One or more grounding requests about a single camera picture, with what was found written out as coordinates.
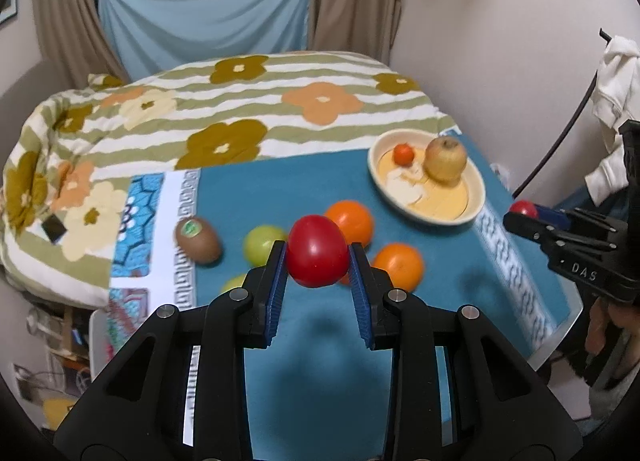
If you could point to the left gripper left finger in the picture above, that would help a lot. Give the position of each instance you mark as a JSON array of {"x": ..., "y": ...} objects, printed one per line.
[{"x": 244, "y": 317}]

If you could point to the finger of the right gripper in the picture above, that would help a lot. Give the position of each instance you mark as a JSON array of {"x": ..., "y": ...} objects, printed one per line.
[
  {"x": 534, "y": 230},
  {"x": 562, "y": 218}
]

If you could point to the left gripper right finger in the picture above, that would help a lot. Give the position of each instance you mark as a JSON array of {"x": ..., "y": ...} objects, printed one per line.
[{"x": 391, "y": 318}]

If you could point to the green apple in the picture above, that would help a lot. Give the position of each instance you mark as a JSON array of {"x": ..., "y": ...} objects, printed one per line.
[
  {"x": 258, "y": 243},
  {"x": 233, "y": 283}
]

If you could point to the large orange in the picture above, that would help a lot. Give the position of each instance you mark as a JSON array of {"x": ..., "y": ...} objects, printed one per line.
[
  {"x": 403, "y": 263},
  {"x": 354, "y": 219}
]

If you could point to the brown kiwi with sticker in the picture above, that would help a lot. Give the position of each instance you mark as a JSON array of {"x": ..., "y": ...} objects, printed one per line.
[{"x": 198, "y": 240}]

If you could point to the large red tomato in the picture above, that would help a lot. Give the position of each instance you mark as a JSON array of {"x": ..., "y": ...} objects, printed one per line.
[{"x": 316, "y": 252}]

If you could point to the right hand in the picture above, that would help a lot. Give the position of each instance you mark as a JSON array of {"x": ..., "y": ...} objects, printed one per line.
[{"x": 604, "y": 313}]

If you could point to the teal patterned towel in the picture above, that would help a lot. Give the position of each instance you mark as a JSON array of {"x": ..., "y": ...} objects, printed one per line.
[{"x": 318, "y": 393}]

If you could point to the white hanging garment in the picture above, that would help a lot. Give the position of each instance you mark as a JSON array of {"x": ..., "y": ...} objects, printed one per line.
[{"x": 615, "y": 101}]

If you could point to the yellow red apple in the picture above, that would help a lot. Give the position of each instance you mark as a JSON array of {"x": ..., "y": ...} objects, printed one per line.
[{"x": 445, "y": 159}]

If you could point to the cream ceramic bowl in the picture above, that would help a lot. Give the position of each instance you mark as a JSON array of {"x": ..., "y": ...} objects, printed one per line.
[{"x": 415, "y": 193}]

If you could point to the floral striped duvet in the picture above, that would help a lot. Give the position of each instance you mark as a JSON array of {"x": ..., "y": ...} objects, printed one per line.
[{"x": 66, "y": 177}]

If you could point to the light blue hanging sheet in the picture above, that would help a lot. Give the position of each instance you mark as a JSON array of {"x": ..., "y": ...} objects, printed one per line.
[{"x": 150, "y": 36}]

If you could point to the left beige curtain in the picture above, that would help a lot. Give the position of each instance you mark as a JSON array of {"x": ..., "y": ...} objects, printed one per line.
[{"x": 70, "y": 35}]

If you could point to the framed houses picture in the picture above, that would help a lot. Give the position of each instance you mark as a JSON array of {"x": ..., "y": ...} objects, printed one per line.
[{"x": 8, "y": 11}]

